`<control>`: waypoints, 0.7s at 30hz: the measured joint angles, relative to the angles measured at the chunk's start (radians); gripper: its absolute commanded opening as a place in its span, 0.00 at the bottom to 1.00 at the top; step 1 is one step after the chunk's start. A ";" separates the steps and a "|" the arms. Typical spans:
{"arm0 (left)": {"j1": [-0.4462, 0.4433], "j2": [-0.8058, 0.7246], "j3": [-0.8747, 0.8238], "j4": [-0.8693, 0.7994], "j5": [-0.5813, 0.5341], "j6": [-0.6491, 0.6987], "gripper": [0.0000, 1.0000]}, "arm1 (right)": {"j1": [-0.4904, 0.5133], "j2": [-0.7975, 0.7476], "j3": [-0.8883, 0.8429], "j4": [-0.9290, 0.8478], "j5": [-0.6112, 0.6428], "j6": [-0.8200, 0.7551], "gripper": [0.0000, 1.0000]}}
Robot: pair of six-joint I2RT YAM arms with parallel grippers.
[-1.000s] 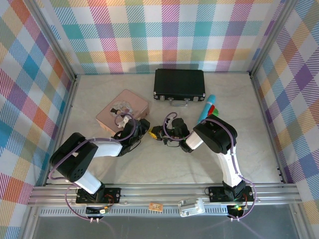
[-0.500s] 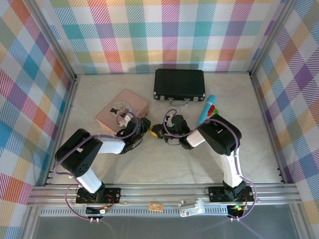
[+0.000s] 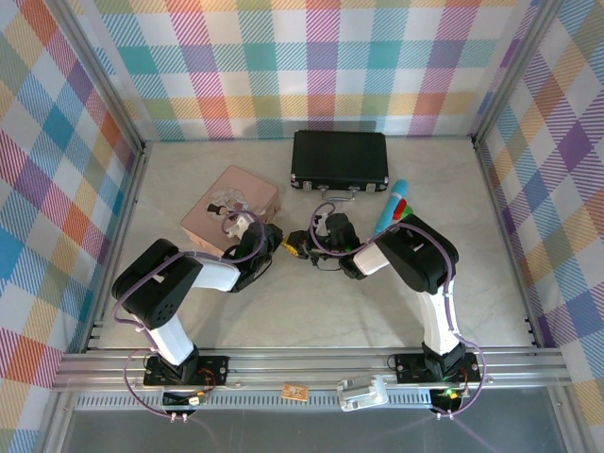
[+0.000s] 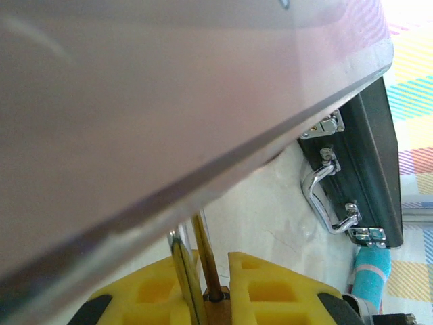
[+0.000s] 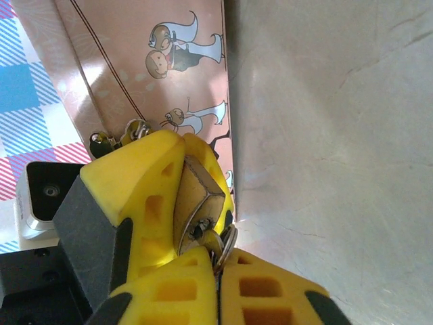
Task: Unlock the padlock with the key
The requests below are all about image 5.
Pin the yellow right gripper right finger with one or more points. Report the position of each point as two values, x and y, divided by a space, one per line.
270 294

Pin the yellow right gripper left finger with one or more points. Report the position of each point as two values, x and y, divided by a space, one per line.
169 298

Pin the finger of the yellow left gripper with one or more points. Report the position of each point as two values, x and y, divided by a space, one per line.
145 189
206 152

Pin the brass padlock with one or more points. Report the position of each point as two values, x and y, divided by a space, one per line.
196 189

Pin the metal box hasp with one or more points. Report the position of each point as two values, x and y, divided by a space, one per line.
101 142

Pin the pink cartoon couple box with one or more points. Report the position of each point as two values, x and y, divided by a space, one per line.
118 50

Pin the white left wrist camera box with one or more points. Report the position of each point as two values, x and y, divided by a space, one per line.
34 203

